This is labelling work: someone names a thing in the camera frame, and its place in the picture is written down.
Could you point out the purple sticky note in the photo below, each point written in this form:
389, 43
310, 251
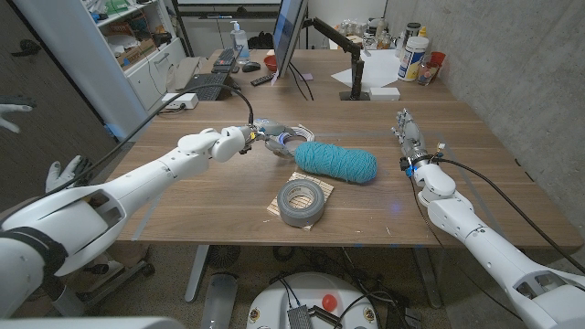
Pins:
306, 77

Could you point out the computer monitor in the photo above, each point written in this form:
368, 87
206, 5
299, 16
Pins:
288, 32

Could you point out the white shelf cabinet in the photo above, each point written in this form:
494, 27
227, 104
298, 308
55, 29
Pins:
87, 59

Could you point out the grey table leg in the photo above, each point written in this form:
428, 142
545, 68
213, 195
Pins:
196, 274
427, 279

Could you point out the wooden slatted coaster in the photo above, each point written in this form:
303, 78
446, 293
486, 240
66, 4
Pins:
320, 183

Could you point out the small black keyboard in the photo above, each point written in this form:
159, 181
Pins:
225, 58

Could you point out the large black keyboard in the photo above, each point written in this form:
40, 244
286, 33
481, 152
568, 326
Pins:
205, 80

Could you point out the cardboard box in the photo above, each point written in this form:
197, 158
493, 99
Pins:
137, 54

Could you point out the red cup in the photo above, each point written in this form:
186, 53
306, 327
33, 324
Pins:
438, 58

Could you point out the black bag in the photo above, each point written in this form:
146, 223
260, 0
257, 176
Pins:
261, 41

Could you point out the white power strip box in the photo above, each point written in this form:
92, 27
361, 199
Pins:
187, 101

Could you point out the black remote control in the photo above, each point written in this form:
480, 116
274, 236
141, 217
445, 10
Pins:
262, 80

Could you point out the person's white gloved hand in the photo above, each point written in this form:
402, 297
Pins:
57, 176
13, 109

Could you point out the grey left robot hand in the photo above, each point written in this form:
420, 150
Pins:
274, 130

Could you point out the white robot base red button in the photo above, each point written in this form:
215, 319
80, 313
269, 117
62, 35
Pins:
301, 288

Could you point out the grey duct tape roll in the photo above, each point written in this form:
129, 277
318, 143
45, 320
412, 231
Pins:
292, 215

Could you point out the white paper sheet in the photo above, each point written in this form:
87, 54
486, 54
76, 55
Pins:
379, 68

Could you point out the yellow capped bottle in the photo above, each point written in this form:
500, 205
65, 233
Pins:
422, 32

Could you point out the white canister blue label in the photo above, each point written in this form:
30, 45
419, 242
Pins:
411, 59

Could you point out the clear glass jar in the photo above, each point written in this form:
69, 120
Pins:
426, 74

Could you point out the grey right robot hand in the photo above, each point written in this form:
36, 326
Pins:
413, 139

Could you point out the teal yarn skein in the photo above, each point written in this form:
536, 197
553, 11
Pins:
336, 162

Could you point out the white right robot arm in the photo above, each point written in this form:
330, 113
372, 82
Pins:
480, 242

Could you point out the red bowl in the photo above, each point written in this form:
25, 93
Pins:
271, 63

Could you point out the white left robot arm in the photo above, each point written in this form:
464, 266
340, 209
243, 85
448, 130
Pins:
160, 171

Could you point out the clear hand sanitizer bottle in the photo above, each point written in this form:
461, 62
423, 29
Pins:
240, 43

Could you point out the flat white box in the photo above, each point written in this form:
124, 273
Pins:
384, 93

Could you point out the black computer mouse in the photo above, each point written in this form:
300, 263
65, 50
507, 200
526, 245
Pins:
251, 66

